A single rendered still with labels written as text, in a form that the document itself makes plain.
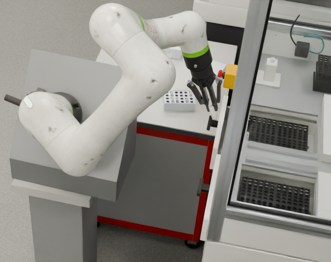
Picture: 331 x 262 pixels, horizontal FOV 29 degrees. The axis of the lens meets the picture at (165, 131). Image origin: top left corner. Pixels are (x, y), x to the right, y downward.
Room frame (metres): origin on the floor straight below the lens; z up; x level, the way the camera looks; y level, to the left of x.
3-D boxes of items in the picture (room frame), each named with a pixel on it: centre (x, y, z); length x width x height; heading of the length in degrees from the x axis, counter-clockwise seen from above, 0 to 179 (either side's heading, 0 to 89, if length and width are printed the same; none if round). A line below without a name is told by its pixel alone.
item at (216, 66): (2.26, -0.16, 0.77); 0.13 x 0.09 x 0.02; 69
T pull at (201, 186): (1.43, -0.14, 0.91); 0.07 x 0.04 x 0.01; 173
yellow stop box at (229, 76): (2.06, -0.23, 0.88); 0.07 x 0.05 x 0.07; 173
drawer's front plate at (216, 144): (1.74, -0.19, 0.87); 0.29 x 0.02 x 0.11; 173
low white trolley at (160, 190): (2.18, 0.04, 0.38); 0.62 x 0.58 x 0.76; 173
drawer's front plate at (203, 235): (1.42, -0.17, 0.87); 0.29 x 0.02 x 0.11; 173
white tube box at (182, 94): (2.00, -0.04, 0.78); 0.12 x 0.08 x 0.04; 98
